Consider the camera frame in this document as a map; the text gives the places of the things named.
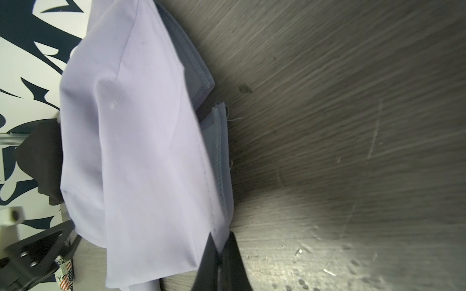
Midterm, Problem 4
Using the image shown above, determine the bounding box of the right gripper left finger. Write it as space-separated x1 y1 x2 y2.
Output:
191 234 220 291

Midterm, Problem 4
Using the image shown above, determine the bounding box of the purple grey skirt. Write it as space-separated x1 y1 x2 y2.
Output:
59 1 233 291

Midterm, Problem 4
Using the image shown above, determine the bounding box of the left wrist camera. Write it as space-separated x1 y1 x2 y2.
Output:
0 207 25 259

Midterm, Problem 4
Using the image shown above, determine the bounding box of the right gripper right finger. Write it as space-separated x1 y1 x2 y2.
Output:
220 232 252 291

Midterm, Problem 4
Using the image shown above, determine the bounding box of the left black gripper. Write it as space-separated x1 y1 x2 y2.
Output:
1 220 81 291

